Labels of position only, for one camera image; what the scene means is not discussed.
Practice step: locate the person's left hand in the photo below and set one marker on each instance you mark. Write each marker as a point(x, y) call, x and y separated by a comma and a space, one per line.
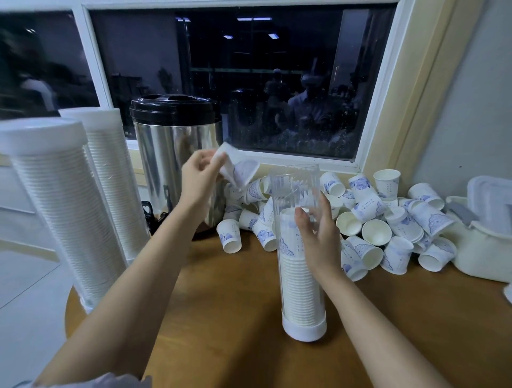
point(196, 184)

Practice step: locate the translucent plastic box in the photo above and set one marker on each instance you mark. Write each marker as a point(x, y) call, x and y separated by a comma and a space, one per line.
point(480, 256)

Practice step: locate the stainless steel water dispenser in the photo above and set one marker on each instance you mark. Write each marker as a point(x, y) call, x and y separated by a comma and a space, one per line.
point(164, 148)

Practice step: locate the single blue-printed paper cup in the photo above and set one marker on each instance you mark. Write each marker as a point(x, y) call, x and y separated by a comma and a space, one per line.
point(238, 168)

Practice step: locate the pile of paper cups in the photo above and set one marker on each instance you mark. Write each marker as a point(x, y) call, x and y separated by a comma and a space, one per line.
point(384, 224)

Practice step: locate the person's right forearm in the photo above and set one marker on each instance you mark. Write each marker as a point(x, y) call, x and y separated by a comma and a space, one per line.
point(380, 336)

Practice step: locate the nested stack of paper cups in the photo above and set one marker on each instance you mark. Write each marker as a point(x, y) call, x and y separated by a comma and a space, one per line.
point(300, 280)
point(68, 232)
point(118, 192)

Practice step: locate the person's right hand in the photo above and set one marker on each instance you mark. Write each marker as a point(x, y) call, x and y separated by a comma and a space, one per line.
point(321, 244)

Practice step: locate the white framed window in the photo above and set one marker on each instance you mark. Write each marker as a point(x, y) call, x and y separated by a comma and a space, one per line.
point(264, 72)

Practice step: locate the person's left forearm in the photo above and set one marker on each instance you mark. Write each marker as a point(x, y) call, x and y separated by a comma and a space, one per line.
point(120, 308)

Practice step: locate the white plastic lid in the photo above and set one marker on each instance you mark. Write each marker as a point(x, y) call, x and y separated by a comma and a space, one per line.
point(489, 204)

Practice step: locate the person's grey shirt sleeve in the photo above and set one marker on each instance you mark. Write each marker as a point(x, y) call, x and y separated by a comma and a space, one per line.
point(88, 380)

